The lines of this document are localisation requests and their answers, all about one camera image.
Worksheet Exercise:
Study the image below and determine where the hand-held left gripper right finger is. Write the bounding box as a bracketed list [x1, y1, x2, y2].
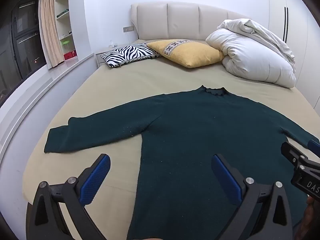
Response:
[211, 154, 293, 240]

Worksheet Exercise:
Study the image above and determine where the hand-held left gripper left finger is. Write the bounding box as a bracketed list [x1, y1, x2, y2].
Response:
[25, 154, 111, 240]

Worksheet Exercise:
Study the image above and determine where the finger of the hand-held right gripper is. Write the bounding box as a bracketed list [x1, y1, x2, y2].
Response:
[307, 139, 320, 157]
[281, 142, 308, 166]

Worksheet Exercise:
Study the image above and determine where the dark green sweater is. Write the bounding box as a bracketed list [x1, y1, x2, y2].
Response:
[44, 85, 320, 240]

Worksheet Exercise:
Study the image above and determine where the person's right hand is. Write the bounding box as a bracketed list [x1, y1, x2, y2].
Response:
[303, 195, 320, 240]

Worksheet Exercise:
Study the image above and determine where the bed with beige sheet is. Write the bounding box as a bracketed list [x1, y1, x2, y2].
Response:
[22, 39, 320, 240]

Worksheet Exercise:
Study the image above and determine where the white folded duvet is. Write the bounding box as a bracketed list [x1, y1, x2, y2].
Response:
[205, 18, 297, 88]

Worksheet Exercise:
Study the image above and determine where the white window sill ledge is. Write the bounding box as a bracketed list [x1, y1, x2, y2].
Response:
[0, 52, 98, 162]

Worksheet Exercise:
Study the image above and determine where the white nightstand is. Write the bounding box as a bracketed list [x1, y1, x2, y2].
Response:
[94, 51, 111, 67]

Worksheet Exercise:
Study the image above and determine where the zebra striped pillow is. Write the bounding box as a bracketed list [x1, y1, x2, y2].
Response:
[100, 43, 162, 68]

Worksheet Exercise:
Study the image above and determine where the yellow pillow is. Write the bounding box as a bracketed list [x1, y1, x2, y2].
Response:
[146, 39, 225, 68]

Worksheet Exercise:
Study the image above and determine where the white wardrobe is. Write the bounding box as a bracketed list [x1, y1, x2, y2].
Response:
[266, 0, 320, 64]

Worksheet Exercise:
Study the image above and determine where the beige curtain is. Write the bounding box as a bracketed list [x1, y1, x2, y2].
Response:
[38, 0, 65, 68]

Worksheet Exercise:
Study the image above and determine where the dark window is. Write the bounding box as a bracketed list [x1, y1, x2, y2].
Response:
[0, 0, 48, 100]

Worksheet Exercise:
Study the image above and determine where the cream padded headboard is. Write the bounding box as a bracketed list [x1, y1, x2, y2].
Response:
[130, 2, 253, 42]

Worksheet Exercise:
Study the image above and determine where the white wall shelf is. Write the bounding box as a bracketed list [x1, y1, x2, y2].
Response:
[54, 0, 78, 62]

